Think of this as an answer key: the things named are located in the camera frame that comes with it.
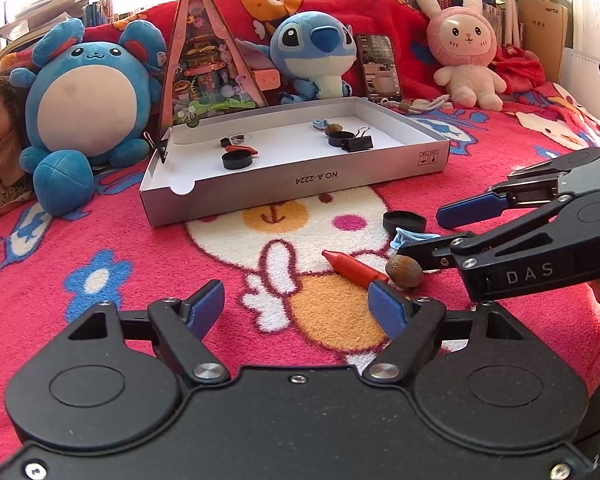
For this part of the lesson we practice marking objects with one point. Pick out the smartphone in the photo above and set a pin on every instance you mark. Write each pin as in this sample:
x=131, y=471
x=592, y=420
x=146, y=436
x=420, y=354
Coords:
x=378, y=67

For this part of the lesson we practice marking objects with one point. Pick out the pink cartoon-print blanket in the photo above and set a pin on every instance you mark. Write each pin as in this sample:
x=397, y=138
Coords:
x=105, y=270

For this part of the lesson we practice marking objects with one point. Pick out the brown cardboard sheet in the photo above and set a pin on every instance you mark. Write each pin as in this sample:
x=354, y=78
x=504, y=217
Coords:
x=542, y=40

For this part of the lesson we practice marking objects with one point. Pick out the blue alien plush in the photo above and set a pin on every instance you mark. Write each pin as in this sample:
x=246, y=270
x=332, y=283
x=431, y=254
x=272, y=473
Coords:
x=310, y=45

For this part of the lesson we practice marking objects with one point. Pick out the triangular miniature house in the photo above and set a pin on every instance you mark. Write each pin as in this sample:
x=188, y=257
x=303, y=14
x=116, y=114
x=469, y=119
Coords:
x=205, y=70

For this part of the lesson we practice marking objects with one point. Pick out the round blue mouse plush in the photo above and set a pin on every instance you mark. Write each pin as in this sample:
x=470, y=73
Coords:
x=85, y=105

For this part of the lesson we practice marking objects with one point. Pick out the red crayon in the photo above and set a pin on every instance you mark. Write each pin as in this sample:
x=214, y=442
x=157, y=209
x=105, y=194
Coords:
x=241, y=149
x=352, y=266

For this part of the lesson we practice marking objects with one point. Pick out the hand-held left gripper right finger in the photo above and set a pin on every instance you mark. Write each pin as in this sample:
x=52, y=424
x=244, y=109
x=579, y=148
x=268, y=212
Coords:
x=385, y=307

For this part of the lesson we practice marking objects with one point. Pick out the small pink box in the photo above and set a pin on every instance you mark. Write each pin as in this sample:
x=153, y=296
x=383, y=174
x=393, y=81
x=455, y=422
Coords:
x=265, y=80

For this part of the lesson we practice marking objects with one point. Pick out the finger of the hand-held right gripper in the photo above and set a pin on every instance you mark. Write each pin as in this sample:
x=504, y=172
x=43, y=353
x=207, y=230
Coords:
x=467, y=210
x=430, y=255

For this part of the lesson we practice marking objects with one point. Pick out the light blue hair clip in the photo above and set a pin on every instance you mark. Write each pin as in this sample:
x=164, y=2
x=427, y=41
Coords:
x=405, y=237

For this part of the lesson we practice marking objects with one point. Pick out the red cloth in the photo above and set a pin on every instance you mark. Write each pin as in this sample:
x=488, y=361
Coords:
x=520, y=67

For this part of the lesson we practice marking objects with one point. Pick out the stack of papers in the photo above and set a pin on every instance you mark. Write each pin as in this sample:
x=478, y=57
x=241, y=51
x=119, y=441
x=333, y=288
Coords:
x=40, y=15

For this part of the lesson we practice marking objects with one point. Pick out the brown nut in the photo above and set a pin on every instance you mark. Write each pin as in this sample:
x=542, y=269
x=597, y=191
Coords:
x=404, y=271
x=334, y=129

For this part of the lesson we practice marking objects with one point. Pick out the pink bunny plush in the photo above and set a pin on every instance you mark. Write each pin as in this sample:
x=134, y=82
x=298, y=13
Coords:
x=460, y=40

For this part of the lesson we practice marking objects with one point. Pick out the shallow cardboard box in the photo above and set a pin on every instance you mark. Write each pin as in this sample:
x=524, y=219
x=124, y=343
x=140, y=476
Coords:
x=290, y=185

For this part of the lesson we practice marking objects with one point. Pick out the black binder clip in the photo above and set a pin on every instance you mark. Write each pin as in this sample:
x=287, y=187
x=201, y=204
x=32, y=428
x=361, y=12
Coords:
x=359, y=142
x=160, y=150

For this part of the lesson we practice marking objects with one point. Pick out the brown-haired doll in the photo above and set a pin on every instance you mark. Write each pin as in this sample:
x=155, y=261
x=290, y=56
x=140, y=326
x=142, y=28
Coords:
x=0, y=135

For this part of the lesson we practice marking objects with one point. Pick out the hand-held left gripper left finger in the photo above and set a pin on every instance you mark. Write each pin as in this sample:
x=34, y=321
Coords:
x=207, y=305

